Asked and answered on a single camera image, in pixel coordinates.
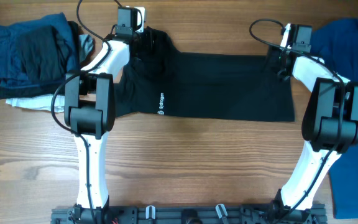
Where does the folded white garment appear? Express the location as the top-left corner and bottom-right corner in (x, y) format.
(6, 34), (94, 113)

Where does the folded black garment underneath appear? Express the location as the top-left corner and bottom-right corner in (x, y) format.
(0, 21), (81, 101)

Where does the folded black garment on top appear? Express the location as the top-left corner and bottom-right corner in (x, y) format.
(16, 26), (72, 83)

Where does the blue shirt on right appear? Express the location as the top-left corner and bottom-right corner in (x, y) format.
(309, 17), (358, 220)

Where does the folded blue garment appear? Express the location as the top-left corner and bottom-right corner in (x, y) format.
(0, 13), (80, 88)

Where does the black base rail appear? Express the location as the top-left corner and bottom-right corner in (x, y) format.
(50, 204), (328, 224)

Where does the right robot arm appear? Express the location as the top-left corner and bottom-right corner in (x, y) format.
(268, 24), (358, 221)

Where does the black polo shirt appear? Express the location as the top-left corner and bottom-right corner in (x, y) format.
(114, 27), (295, 122)

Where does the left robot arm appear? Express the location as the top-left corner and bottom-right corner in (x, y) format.
(64, 6), (152, 223)

